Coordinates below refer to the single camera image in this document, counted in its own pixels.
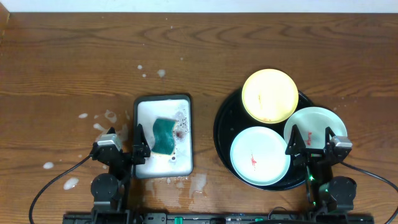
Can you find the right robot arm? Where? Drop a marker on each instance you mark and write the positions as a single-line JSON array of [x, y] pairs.
[[331, 196]]

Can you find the black rectangular soap tray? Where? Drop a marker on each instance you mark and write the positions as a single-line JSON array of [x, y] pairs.
[[175, 107]]

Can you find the light blue plate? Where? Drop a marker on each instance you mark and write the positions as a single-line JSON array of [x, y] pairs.
[[258, 156]]

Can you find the green scrubbing sponge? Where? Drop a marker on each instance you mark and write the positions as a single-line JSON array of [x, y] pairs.
[[163, 130]]

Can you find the mint green plate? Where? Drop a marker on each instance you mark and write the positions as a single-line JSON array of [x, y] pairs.
[[312, 123]]

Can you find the yellow plate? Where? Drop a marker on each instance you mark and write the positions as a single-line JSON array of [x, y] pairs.
[[270, 96]]

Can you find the black round tray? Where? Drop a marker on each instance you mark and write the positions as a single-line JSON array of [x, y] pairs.
[[230, 120]]

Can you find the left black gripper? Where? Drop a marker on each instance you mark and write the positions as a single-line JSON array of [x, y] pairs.
[[123, 156]]

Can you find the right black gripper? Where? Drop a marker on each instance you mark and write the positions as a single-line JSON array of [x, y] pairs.
[[297, 143]]

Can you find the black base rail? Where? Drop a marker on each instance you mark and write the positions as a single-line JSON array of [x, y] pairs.
[[199, 218]]

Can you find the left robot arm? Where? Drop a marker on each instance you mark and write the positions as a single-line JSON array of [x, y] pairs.
[[110, 190]]

